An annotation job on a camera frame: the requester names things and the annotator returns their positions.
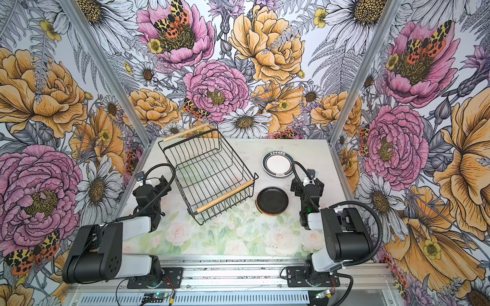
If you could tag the orange plate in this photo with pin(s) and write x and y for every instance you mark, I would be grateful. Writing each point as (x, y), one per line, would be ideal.
(271, 213)

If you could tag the black wire dish rack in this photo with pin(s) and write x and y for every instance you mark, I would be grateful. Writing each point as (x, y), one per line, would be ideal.
(207, 166)

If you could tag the green circuit board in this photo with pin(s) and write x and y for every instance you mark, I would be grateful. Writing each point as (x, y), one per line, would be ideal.
(158, 297)

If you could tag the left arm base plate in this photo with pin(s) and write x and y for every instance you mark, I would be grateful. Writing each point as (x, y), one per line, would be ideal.
(168, 278)

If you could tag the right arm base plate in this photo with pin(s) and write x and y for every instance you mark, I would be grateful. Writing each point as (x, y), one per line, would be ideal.
(299, 277)

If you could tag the white vented cable duct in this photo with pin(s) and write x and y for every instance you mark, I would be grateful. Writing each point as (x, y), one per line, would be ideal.
(202, 298)

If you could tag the white plate red green band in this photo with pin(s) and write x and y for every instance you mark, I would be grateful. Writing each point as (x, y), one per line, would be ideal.
(278, 164)

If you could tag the black plate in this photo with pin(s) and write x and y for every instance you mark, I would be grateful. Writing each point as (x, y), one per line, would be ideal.
(272, 199)

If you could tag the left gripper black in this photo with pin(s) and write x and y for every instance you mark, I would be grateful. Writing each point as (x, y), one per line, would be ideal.
(161, 186)

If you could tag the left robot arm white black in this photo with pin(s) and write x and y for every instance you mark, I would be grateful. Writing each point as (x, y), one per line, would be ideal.
(97, 252)

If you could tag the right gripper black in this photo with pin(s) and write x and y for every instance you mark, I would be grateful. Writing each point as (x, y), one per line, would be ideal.
(293, 187)

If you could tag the aluminium rail frame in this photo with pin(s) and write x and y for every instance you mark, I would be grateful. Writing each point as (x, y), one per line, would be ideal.
(372, 284)

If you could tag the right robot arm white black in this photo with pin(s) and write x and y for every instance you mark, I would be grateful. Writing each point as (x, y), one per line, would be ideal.
(346, 239)

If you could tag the near wooden rack handle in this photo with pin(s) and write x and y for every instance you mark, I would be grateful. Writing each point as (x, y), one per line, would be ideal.
(224, 197)

